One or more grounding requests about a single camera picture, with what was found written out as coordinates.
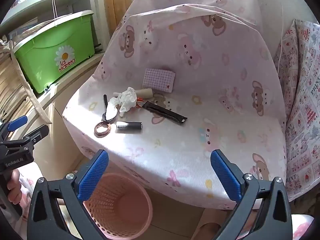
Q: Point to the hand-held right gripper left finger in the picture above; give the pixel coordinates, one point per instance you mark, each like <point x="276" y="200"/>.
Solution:
<point x="93" y="175"/>

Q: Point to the small red orange trinket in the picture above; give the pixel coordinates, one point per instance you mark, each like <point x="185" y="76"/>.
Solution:
<point x="140" y="101"/>

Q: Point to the white tissue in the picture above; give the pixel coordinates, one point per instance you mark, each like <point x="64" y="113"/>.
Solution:
<point x="127" y="100"/>

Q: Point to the beige thread spool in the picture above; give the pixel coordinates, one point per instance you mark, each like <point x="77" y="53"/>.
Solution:
<point x="147" y="93"/>

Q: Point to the beige slipper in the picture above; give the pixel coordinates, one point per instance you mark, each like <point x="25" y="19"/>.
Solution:
<point x="207" y="230"/>

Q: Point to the pink checkered small box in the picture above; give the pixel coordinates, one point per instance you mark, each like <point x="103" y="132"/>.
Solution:
<point x="157" y="80"/>

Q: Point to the stack of old papers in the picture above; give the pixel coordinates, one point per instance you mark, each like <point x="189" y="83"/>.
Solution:
<point x="10" y="85"/>

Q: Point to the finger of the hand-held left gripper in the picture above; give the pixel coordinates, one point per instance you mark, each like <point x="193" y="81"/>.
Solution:
<point x="37" y="133"/>
<point x="17" y="123"/>

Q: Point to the person's left hand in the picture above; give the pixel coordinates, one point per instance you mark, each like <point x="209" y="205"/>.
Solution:
<point x="13" y="185"/>

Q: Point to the pink bear printed sheet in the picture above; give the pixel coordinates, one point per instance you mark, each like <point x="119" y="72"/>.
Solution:
<point x="200" y="105"/>

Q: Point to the black plastic spoon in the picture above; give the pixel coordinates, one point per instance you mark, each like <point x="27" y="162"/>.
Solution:
<point x="105" y="100"/>

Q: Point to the pink printed pajama pants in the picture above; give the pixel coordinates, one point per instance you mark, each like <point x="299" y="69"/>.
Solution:
<point x="25" y="177"/>

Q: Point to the black sachet wrapper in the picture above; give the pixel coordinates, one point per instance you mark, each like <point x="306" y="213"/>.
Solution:
<point x="165" y="112"/>

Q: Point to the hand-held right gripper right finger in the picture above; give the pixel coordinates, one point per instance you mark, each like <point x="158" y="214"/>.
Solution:
<point x="225" y="175"/>

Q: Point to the white rolled paper stick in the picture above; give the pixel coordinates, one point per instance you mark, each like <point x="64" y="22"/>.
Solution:
<point x="117" y="94"/>

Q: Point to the pink plastic waste basket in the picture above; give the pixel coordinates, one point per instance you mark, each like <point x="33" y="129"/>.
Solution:
<point x="125" y="205"/>

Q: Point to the white red printed quilt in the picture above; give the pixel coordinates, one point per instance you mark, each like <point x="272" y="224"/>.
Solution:
<point x="302" y="105"/>

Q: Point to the cream cabinet shelf unit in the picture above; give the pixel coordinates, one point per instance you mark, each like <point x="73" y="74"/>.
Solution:
<point x="72" y="2"/>

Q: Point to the black and silver cylinder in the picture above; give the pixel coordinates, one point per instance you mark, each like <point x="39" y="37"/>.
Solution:
<point x="132" y="127"/>

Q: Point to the green plastic storage box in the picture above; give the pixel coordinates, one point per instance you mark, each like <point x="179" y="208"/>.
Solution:
<point x="50" y="45"/>

